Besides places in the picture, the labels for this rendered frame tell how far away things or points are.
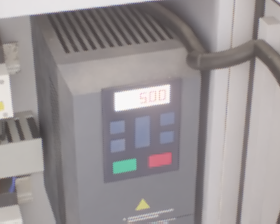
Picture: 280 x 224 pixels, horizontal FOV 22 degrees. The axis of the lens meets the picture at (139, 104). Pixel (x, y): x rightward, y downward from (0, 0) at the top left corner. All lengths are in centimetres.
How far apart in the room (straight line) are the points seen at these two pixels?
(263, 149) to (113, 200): 15
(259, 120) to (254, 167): 5
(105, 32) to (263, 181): 20
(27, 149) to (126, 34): 17
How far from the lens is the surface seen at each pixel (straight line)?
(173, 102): 61
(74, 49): 63
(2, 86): 67
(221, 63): 55
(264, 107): 58
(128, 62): 61
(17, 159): 74
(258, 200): 64
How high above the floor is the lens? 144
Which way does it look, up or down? 30 degrees down
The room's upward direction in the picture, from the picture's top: straight up
